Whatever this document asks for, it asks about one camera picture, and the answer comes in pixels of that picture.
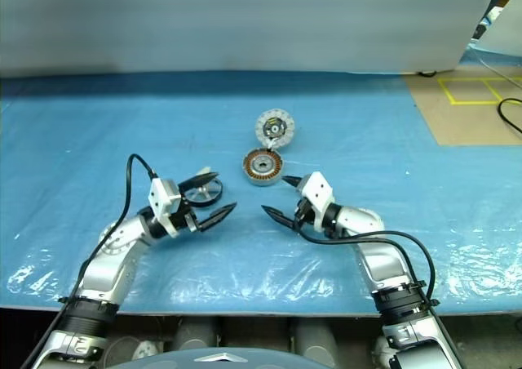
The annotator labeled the motor stator with copper windings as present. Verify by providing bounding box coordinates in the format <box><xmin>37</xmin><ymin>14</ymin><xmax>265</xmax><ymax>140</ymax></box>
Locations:
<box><xmin>243</xmin><ymin>148</ymin><xmax>284</xmax><ymax>188</ymax></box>

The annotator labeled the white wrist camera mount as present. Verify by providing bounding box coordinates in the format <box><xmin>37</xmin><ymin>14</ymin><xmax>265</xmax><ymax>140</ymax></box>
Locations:
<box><xmin>148</xmin><ymin>177</ymin><xmax>183</xmax><ymax>239</ymax></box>
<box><xmin>299</xmin><ymin>171</ymin><xmax>336</xmax><ymax>228</ymax></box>

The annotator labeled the silver spoked rotor ring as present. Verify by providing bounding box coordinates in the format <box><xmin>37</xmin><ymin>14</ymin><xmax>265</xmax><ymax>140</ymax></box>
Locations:
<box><xmin>182</xmin><ymin>166</ymin><xmax>226</xmax><ymax>207</ymax></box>

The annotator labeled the white background box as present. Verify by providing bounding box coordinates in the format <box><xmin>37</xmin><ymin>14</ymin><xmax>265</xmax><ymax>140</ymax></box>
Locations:
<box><xmin>480</xmin><ymin>0</ymin><xmax>522</xmax><ymax>56</ymax></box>

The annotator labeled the brown cardboard sheet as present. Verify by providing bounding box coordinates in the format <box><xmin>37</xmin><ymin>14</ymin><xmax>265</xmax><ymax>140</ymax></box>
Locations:
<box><xmin>401</xmin><ymin>64</ymin><xmax>522</xmax><ymax>147</ymax></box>

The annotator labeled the blue plastic table sheet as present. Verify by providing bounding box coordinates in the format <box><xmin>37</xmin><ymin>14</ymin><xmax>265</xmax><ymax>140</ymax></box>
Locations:
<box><xmin>0</xmin><ymin>70</ymin><xmax>522</xmax><ymax>317</ymax></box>

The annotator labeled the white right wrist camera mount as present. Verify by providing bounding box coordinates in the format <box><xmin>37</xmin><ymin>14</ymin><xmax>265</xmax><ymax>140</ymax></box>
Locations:
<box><xmin>299</xmin><ymin>171</ymin><xmax>336</xmax><ymax>228</ymax></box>

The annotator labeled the white backdrop board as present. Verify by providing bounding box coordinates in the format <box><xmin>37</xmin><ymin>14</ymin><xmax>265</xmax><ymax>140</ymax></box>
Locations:
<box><xmin>0</xmin><ymin>0</ymin><xmax>503</xmax><ymax>78</ymax></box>

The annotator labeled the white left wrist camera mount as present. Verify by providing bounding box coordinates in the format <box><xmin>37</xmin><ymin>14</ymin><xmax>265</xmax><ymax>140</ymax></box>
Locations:
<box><xmin>148</xmin><ymin>177</ymin><xmax>183</xmax><ymax>239</ymax></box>

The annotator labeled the grey cylinder under table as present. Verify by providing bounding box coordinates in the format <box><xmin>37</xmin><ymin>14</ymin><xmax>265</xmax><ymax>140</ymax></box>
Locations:
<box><xmin>174</xmin><ymin>317</ymin><xmax>220</xmax><ymax>350</ymax></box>
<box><xmin>293</xmin><ymin>318</ymin><xmax>340</xmax><ymax>358</ymax></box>

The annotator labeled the black floor cable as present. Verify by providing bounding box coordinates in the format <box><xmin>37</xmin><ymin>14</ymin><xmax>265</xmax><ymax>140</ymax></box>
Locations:
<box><xmin>497</xmin><ymin>97</ymin><xmax>522</xmax><ymax>134</ymax></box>

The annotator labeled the grey robot torso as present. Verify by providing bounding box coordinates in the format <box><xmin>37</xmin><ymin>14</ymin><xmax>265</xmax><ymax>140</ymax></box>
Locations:
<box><xmin>157</xmin><ymin>347</ymin><xmax>324</xmax><ymax>369</ymax></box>

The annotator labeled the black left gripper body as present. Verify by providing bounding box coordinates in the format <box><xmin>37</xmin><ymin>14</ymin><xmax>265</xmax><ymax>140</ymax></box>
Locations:
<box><xmin>167</xmin><ymin>204</ymin><xmax>202</xmax><ymax>236</ymax></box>

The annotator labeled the round motor end cap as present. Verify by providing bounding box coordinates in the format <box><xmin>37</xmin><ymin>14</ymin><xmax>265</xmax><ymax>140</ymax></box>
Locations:
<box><xmin>254</xmin><ymin>108</ymin><xmax>296</xmax><ymax>149</ymax></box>

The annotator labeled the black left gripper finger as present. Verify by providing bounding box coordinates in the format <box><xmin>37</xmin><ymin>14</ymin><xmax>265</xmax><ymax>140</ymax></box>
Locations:
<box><xmin>178</xmin><ymin>172</ymin><xmax>219</xmax><ymax>193</ymax></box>
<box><xmin>197</xmin><ymin>201</ymin><xmax>239</xmax><ymax>233</ymax></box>

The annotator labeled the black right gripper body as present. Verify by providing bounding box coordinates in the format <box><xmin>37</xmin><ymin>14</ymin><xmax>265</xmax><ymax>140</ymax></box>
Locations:
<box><xmin>293</xmin><ymin>197</ymin><xmax>317</xmax><ymax>229</ymax></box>

